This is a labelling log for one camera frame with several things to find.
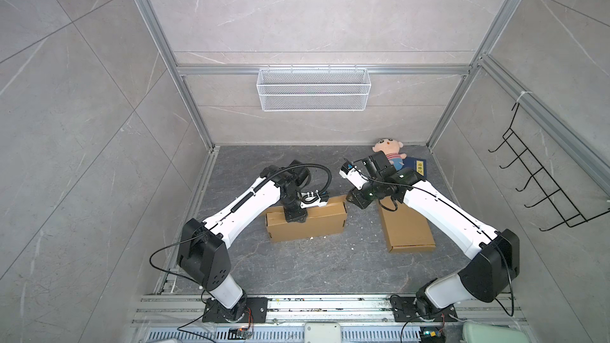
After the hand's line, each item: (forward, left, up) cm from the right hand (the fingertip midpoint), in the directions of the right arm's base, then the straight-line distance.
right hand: (351, 193), depth 81 cm
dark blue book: (+25, -38, -17) cm, 49 cm away
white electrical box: (-39, +12, -16) cm, 43 cm away
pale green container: (-40, -35, -15) cm, 55 cm away
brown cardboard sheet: (-8, +11, -4) cm, 14 cm away
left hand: (-4, +18, -3) cm, 18 cm away
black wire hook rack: (-17, -52, +14) cm, 57 cm away
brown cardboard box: (-8, -21, -14) cm, 26 cm away
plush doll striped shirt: (+31, -24, -10) cm, 41 cm away
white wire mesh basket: (+45, +2, +13) cm, 47 cm away
